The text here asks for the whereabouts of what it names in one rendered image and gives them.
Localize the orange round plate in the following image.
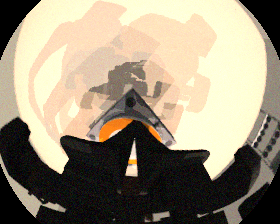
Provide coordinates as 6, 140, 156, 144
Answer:
99, 116, 163, 164

